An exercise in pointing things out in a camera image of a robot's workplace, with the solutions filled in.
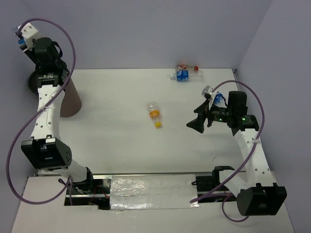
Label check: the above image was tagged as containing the orange label bottle yellow cap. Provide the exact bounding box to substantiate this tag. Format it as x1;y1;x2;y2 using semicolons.
146;101;162;129

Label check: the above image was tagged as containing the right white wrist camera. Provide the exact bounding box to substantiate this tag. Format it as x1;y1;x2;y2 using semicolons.
202;85;217;102

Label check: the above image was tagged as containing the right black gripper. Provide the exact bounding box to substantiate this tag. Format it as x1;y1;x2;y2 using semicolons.
187;99;233;133

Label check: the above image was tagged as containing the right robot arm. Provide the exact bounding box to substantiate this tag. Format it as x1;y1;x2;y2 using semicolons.
186;86;287;216

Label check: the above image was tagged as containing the red label bottle red cap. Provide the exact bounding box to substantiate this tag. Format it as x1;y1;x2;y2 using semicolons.
176;65;199;71

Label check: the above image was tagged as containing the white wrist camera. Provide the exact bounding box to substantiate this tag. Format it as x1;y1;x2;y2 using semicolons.
202;85;217;102
21;23;42;50

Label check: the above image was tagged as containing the silver foil tape sheet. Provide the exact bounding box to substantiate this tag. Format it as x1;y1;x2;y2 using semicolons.
110;174;199;210

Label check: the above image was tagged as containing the metal base rail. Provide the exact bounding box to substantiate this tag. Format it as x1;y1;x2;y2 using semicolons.
64;172;230;211

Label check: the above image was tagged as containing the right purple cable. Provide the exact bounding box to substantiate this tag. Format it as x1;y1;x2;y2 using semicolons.
189;80;265;223

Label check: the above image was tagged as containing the blue label bottle white cap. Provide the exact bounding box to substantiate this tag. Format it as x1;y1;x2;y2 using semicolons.
209;92;227;108

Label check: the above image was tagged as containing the blue label bottle at back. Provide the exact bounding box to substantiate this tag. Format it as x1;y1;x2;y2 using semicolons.
170;70;204;82

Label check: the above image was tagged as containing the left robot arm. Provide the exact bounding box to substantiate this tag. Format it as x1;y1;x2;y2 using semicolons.
21;37;95;193

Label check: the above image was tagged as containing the brown round waste bin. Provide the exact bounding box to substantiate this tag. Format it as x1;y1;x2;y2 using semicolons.
27;71;82;118

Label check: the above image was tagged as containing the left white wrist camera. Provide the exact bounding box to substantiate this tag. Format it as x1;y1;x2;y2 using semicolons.
21;23;42;50

